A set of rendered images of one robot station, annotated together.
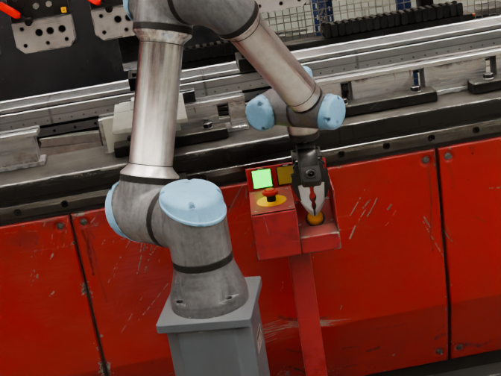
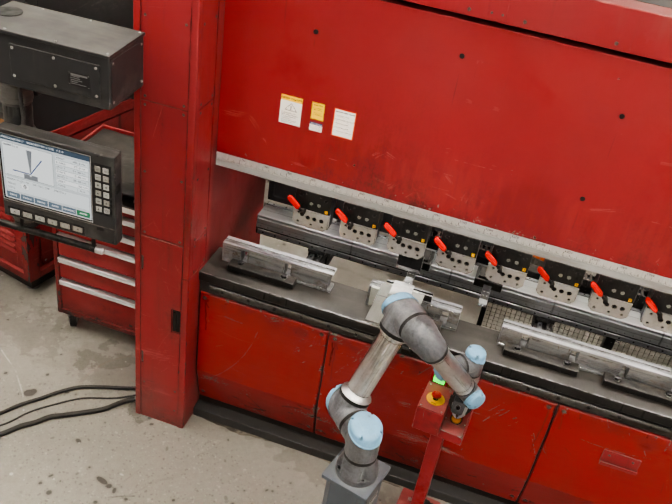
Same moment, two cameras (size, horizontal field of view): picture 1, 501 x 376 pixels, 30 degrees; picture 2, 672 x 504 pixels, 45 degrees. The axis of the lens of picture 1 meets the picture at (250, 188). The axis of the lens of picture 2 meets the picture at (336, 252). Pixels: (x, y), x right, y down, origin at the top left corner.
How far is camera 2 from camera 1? 1.48 m
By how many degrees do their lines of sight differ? 21
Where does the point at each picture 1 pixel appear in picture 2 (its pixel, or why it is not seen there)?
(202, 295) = (349, 474)
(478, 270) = (553, 474)
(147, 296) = not seen: hidden behind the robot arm
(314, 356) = (424, 479)
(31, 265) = (297, 344)
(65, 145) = not seen: hidden behind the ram
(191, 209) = (360, 439)
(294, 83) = (455, 385)
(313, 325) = (430, 465)
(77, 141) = not seen: hidden behind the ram
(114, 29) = (398, 249)
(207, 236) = (363, 453)
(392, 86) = (554, 352)
